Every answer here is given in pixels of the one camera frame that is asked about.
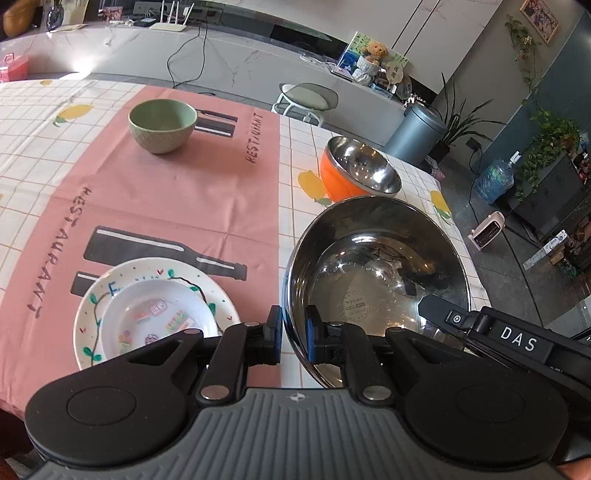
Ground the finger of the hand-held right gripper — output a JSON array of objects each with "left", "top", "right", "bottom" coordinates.
[{"left": 417, "top": 295, "right": 483, "bottom": 335}]

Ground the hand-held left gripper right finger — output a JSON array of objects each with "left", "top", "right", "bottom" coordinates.
[{"left": 305, "top": 305, "right": 467, "bottom": 402}]

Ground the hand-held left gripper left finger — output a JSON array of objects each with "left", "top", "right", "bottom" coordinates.
[{"left": 122, "top": 305, "right": 283, "bottom": 404}]

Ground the blue steel bowl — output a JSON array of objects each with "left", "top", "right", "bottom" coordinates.
[{"left": 281, "top": 195, "right": 472, "bottom": 391}]

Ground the small white printed plate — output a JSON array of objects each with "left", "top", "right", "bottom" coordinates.
[{"left": 99, "top": 279, "right": 221, "bottom": 363}]

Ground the orange steel bowl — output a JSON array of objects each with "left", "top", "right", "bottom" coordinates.
[{"left": 320, "top": 136, "right": 402, "bottom": 204}]

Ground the white fruit-print plate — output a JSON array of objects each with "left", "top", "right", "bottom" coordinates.
[{"left": 73, "top": 258, "right": 242, "bottom": 371}]

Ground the green ceramic bowl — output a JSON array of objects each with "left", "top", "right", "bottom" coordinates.
[{"left": 128, "top": 99, "right": 198, "bottom": 155}]

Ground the pink space heater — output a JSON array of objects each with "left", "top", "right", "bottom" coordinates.
[{"left": 468, "top": 211, "right": 507, "bottom": 252}]

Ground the blue water bottle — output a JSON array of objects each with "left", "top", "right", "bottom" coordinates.
[{"left": 475, "top": 151, "right": 515, "bottom": 205}]

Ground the dark cabinet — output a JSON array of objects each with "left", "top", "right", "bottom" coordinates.
[{"left": 505, "top": 152, "right": 591, "bottom": 264}]

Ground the grey trash bin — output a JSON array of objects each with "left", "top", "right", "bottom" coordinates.
[{"left": 385, "top": 102, "right": 448, "bottom": 157}]

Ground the tall potted plant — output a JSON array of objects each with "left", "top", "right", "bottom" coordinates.
[{"left": 422, "top": 71, "right": 506, "bottom": 162}]

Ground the hanging vine plant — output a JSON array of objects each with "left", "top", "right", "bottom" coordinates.
[{"left": 504, "top": 14, "right": 583, "bottom": 199}]

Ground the white stool with green seat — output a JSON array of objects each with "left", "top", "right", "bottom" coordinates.
[{"left": 271, "top": 83, "right": 338, "bottom": 129}]

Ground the round paper fan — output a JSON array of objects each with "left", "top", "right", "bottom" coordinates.
[{"left": 387, "top": 62, "right": 411, "bottom": 90}]

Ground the brown teddy bear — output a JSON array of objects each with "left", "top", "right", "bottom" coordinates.
[{"left": 355, "top": 41, "right": 389, "bottom": 87}]

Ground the green and blue painting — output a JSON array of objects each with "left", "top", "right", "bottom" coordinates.
[{"left": 338, "top": 31, "right": 409, "bottom": 70}]

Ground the white marble television console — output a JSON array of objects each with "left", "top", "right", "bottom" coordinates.
[{"left": 0, "top": 23, "right": 407, "bottom": 125}]

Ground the white router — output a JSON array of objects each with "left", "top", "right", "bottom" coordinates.
[{"left": 148, "top": 0, "right": 195, "bottom": 32}]

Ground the pink storage box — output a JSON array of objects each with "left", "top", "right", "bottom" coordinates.
[{"left": 0, "top": 52, "right": 29, "bottom": 84}]

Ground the brown round vase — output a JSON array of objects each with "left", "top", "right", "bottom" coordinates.
[{"left": 0, "top": 0, "right": 34, "bottom": 35}]

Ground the black cable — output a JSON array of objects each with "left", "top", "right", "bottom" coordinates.
[{"left": 166, "top": 21, "right": 211, "bottom": 90}]

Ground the framed wall picture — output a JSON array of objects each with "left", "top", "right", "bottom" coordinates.
[{"left": 519, "top": 0, "right": 560, "bottom": 45}]

